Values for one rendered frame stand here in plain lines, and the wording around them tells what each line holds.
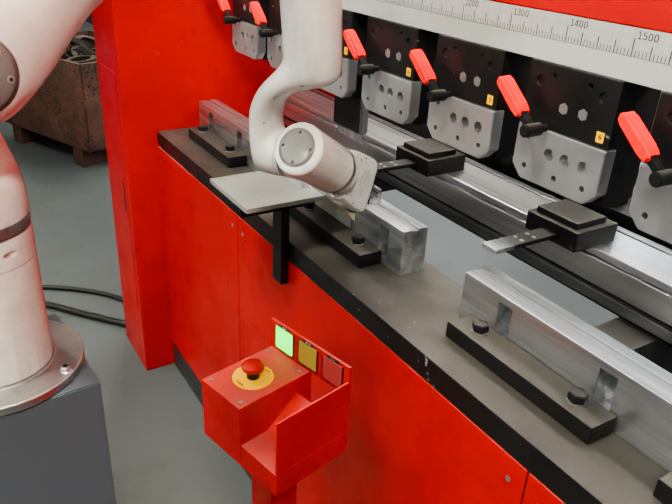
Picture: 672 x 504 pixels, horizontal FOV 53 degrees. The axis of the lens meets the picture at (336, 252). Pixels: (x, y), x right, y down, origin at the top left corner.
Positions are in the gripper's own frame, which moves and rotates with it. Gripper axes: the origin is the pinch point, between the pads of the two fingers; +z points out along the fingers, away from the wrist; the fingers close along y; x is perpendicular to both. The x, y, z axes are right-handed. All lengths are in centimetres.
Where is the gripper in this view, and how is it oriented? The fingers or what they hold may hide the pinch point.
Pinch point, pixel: (368, 190)
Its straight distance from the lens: 132.7
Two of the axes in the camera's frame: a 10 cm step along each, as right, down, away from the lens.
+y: 2.8, -9.6, 0.1
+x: -8.8, -2.5, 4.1
